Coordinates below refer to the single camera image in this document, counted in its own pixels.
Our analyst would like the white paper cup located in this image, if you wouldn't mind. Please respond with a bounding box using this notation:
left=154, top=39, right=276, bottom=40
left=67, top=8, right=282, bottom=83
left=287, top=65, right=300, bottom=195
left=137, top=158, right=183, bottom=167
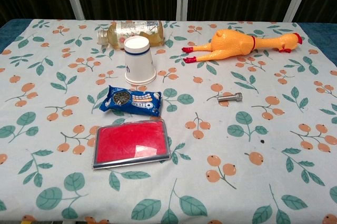
left=123, top=36, right=157, bottom=86

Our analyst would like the floral leaf and fruit tablecloth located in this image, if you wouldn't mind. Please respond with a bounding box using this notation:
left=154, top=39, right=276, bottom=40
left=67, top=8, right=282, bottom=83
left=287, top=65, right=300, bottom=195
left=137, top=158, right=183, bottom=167
left=0, top=18, right=337, bottom=224

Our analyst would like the small metal bolt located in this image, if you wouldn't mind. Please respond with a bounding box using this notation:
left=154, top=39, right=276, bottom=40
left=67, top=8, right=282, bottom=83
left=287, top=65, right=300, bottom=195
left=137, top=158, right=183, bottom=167
left=217, top=92, right=243, bottom=103

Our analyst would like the red flat case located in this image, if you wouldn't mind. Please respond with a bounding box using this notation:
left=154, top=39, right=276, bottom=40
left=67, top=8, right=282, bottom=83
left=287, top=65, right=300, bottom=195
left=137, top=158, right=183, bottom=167
left=92, top=119, right=172, bottom=170

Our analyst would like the clear plastic tea bottle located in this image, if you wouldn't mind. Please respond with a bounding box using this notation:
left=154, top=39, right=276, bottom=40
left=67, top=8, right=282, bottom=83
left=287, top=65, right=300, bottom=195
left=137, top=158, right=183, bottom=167
left=96, top=20, right=166, bottom=50

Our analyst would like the yellow rubber chicken toy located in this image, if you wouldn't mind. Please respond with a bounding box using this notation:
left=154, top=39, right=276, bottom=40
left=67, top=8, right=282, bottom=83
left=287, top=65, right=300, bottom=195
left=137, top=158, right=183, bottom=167
left=181, top=28, right=303, bottom=64

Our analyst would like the blue Oreo cookie pack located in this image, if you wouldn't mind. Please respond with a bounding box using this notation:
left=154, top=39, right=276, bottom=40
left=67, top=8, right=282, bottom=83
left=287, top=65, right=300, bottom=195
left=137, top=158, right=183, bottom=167
left=99, top=85, right=163, bottom=117

